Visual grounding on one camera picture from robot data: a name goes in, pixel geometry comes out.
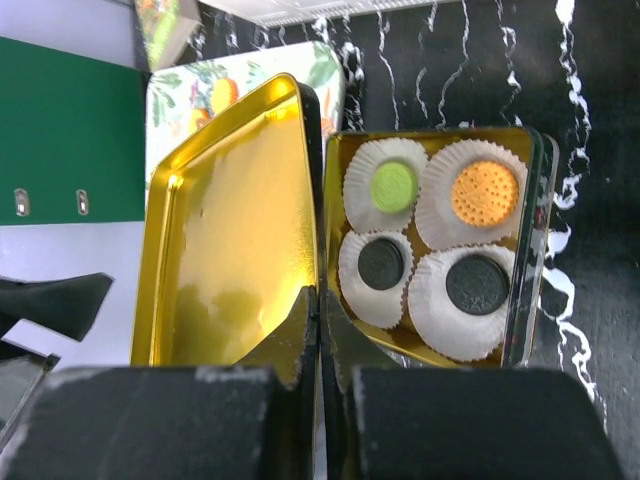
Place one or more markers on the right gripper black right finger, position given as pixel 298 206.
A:
pixel 385 421

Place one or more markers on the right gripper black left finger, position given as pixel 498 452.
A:
pixel 252 420

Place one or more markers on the black sandwich cookie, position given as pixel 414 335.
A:
pixel 380 264
pixel 477 285

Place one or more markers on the gold tin lid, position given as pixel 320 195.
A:
pixel 230 249

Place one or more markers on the gold cookie tin base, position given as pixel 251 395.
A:
pixel 527 240

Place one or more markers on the green sandwich cookie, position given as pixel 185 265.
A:
pixel 393 187

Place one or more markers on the orange round patterned cookie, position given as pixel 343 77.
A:
pixel 484 194

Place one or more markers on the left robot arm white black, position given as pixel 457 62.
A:
pixel 68 307

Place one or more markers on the white paper cup front left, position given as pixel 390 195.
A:
pixel 381 309

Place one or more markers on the white paper cup back right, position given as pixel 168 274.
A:
pixel 435 220

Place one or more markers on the white paper cup back left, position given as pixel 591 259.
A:
pixel 360 211

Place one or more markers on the floral patterned serving tray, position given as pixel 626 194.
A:
pixel 181 99

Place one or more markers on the green lever arch binder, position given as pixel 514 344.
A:
pixel 72 138

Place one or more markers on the green treehouse paperback book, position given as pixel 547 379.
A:
pixel 166 28

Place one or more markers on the white desk file organizer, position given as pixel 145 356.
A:
pixel 285 12

